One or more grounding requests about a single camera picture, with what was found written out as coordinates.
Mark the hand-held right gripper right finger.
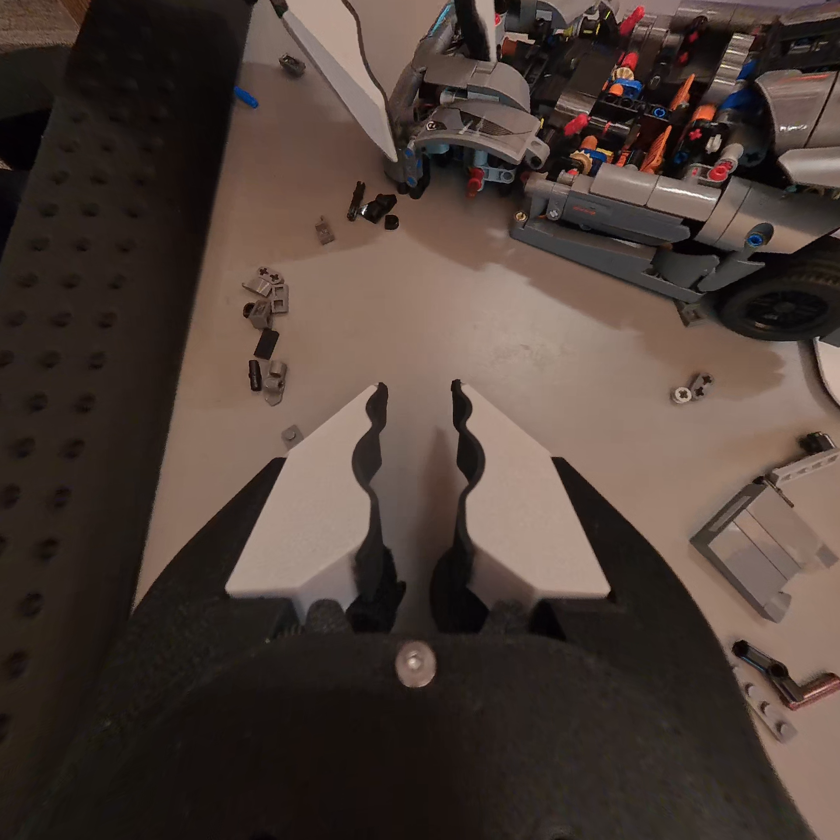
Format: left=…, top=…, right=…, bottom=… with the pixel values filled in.
left=430, top=379, right=613, bottom=634

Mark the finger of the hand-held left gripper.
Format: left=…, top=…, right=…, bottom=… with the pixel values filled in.
left=453, top=0, right=504, bottom=67
left=268, top=0, right=401, bottom=163

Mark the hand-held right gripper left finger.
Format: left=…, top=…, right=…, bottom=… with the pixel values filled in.
left=224, top=382, right=408, bottom=634

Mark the grey lego car model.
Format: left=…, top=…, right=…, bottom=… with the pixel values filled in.
left=384, top=0, right=840, bottom=342

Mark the grey two-hole lego liftarm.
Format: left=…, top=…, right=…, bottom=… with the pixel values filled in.
left=669, top=371, right=716, bottom=406

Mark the grey lego panel assembly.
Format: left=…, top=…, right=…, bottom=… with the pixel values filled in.
left=689, top=430, right=840, bottom=624

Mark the black bent lego liftarm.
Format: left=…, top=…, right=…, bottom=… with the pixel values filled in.
left=730, top=638, right=799, bottom=704

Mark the long grey studded lego plate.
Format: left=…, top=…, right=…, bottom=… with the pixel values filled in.
left=730, top=663, right=799, bottom=744

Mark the white rounded board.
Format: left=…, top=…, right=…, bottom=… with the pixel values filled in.
left=812, top=335, right=840, bottom=403

